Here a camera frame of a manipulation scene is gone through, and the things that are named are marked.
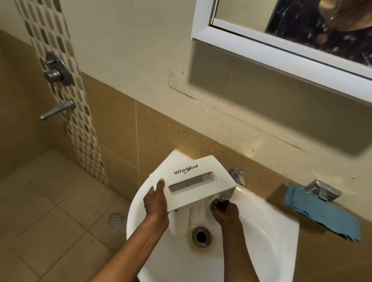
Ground person's right hand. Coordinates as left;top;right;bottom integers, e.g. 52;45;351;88
206;197;246;232

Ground person's left hand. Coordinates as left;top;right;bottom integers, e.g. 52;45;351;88
139;176;176;227

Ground white detergent drawer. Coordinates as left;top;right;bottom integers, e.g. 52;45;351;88
140;145;242;245

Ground person's left forearm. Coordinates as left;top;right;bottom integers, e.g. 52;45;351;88
79;207;170;282

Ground person's right forearm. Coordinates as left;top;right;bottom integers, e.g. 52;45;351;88
212;223;281;282

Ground chrome sink faucet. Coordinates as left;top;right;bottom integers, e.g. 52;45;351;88
217;164;249;215

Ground round metal floor drain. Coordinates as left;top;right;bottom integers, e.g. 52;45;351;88
107;210;127;231

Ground white ceramic sink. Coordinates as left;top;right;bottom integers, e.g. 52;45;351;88
117;144;310;282

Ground blue cloth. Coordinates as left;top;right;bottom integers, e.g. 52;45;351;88
279;183;369;244

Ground chrome shower valve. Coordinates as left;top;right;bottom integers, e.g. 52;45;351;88
41;51;79;88

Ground cabinet mirror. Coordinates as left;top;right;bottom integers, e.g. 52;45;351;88
209;0;372;72

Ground chrome wall holder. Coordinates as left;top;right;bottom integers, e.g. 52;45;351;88
303;177;344;205

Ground chrome wall tap lever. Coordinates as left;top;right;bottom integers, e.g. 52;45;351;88
39;95;78;125

